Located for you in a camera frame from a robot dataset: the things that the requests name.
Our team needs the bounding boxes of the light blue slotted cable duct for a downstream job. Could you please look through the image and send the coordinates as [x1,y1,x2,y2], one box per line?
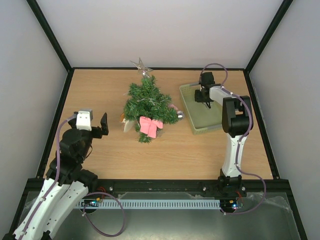
[75,199,221,210]

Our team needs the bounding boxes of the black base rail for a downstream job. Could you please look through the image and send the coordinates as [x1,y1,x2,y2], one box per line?
[26,177,292,201]

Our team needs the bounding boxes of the pink bow ornament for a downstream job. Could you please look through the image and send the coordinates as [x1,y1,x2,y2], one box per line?
[139,116,164,139]

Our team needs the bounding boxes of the black corner frame post right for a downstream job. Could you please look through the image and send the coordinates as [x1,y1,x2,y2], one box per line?
[244,0,294,73]

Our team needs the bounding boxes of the black corner frame post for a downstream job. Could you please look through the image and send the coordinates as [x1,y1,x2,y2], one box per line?
[26,0,72,73]
[244,0,294,73]

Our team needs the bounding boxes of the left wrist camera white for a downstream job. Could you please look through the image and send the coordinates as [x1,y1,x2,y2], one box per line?
[75,108,93,131]

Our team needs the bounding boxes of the light green plastic basket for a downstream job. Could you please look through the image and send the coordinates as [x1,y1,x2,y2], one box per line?
[179,83,222,135]

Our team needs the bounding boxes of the clear led string lights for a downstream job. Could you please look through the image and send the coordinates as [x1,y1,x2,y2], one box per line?
[125,89,172,107]

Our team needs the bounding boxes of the black corner frame post left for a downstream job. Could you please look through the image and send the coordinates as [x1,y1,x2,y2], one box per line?
[26,0,72,73]

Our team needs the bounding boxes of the small green christmas tree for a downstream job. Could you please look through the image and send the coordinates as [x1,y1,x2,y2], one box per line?
[123,75,179,143]

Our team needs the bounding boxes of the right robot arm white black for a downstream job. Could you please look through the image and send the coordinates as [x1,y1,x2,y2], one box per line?
[194,72,254,197]

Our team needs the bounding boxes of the pink paper triangle ornament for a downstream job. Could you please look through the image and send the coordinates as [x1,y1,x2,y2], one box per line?
[168,104,179,112]

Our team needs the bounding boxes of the silver star ornament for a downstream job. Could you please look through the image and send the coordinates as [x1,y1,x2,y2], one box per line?
[130,58,153,79]

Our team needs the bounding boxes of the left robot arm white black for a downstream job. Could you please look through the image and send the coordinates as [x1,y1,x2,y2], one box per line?
[3,109,109,240]

